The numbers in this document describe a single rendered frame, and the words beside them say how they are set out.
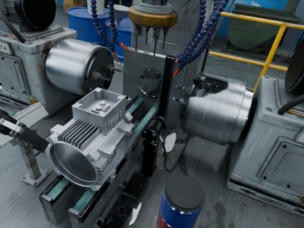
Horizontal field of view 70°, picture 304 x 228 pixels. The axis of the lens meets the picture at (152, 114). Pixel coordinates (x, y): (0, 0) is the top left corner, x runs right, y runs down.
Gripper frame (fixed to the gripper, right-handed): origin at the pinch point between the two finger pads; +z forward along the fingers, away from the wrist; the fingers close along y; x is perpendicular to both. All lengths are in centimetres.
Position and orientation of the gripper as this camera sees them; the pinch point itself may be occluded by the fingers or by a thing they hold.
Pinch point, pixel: (35, 142)
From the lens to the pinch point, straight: 58.4
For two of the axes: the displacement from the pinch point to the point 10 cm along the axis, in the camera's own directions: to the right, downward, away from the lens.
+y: -9.2, -3.0, 2.6
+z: 1.1, 4.4, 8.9
